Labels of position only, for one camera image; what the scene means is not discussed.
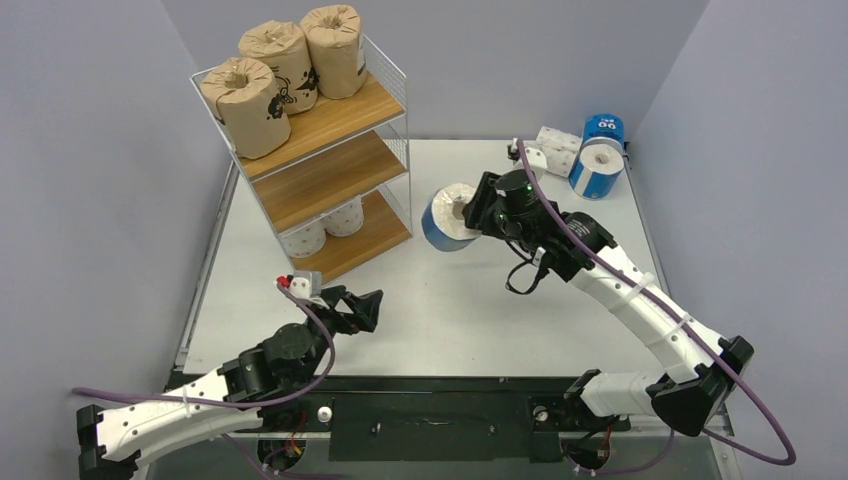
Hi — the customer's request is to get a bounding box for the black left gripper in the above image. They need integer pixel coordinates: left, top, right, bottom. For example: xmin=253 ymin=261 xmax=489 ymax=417
xmin=298 ymin=286 xmax=382 ymax=384

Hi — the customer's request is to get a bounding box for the blue toilet roll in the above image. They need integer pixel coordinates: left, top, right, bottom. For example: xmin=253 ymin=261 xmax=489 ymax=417
xmin=421 ymin=183 xmax=482 ymax=252

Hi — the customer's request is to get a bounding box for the white red-dotted toilet roll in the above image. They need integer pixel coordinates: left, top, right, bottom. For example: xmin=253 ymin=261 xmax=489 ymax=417
xmin=278 ymin=220 xmax=326 ymax=258
xmin=321 ymin=196 xmax=365 ymax=237

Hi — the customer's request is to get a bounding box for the white wire wooden shelf rack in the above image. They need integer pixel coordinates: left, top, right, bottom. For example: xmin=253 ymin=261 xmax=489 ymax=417
xmin=231 ymin=37 xmax=413 ymax=281

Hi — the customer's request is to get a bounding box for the brown roll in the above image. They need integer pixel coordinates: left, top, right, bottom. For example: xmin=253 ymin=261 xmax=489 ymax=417
xmin=200 ymin=57 xmax=291 ymax=160
xmin=238 ymin=20 xmax=319 ymax=116
xmin=300 ymin=4 xmax=368 ymax=99

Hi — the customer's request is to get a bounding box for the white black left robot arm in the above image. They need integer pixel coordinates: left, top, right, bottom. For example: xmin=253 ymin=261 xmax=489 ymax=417
xmin=72 ymin=275 xmax=384 ymax=479

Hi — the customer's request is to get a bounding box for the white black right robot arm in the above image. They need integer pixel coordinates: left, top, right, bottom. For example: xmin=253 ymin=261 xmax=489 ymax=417
xmin=450 ymin=170 xmax=754 ymax=436

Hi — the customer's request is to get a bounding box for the white floral tissue pack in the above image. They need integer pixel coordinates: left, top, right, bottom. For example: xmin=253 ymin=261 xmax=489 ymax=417
xmin=535 ymin=126 xmax=582 ymax=178

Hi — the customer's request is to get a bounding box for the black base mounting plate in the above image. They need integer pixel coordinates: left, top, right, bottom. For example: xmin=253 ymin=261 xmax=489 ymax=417
xmin=239 ymin=375 xmax=666 ymax=463

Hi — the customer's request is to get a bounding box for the blue white wrapped roll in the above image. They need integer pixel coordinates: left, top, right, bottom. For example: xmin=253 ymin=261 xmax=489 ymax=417
xmin=569 ymin=143 xmax=625 ymax=200

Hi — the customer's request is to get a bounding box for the blue cartoon-face roll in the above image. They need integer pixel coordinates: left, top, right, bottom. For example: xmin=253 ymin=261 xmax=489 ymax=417
xmin=581 ymin=113 xmax=625 ymax=154

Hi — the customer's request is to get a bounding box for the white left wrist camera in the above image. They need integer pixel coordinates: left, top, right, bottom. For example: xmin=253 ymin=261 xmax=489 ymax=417
xmin=276 ymin=270 xmax=328 ymax=308

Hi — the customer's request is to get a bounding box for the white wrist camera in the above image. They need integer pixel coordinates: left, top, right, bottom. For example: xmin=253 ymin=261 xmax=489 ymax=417
xmin=276 ymin=270 xmax=328 ymax=308
xmin=507 ymin=138 xmax=547 ymax=180

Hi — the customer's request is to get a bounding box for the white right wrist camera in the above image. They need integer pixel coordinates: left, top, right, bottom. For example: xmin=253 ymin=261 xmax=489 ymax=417
xmin=507 ymin=138 xmax=547 ymax=180

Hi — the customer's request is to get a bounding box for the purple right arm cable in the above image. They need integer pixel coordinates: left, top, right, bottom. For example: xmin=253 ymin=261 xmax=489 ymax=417
xmin=513 ymin=137 xmax=798 ymax=477

